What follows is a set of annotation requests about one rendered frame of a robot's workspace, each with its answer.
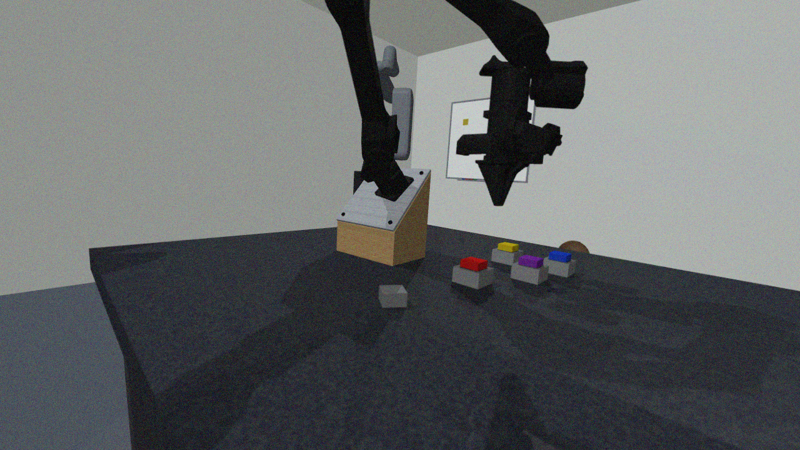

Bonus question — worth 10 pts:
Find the purple button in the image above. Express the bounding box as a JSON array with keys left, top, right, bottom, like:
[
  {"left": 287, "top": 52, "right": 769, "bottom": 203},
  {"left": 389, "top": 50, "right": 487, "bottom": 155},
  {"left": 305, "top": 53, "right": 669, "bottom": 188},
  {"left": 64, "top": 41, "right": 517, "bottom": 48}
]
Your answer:
[{"left": 510, "top": 255, "right": 549, "bottom": 285}]

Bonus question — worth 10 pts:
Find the red button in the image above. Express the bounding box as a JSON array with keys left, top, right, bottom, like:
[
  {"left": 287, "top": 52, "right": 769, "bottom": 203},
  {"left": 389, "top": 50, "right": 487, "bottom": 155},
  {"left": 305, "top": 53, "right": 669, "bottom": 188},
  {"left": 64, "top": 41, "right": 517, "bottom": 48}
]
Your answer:
[{"left": 452, "top": 257, "right": 494, "bottom": 289}]

